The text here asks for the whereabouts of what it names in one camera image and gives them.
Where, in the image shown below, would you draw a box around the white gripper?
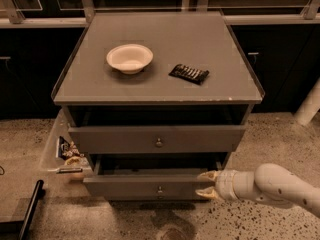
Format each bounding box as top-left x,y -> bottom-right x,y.
196,170 -> 259,201

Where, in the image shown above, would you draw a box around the grey drawer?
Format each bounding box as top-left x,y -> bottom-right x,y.
83,153 -> 225,201
69,125 -> 245,154

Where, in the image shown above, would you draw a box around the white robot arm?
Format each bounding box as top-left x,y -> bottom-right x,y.
195,163 -> 320,218

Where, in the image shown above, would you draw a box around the round middle drawer knob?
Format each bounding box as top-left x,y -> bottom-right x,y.
157,186 -> 163,195

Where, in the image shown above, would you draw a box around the round drawer knob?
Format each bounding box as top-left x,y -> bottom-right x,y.
155,138 -> 164,148
157,186 -> 163,195

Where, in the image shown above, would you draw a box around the grey top drawer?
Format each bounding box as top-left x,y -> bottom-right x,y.
69,125 -> 245,154

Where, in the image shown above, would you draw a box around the round top drawer knob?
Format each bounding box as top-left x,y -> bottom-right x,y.
155,138 -> 164,148

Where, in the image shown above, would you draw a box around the grey drawer cabinet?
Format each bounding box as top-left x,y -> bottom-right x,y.
51,11 -> 266,172

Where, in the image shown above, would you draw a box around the black snack packet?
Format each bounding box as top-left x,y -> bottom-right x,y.
169,64 -> 209,85

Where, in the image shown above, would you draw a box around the snack bags in bin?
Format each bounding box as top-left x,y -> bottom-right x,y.
56,136 -> 88,166

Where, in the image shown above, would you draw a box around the white paper bowl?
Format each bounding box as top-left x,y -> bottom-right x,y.
106,44 -> 153,74

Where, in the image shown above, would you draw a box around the clear plastic storage bin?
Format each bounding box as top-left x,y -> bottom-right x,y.
40,110 -> 92,179

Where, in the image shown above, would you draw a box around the black bar on floor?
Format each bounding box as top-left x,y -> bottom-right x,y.
18,180 -> 45,240

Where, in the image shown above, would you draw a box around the metal railing frame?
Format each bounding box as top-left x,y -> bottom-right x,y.
0,0 -> 320,27

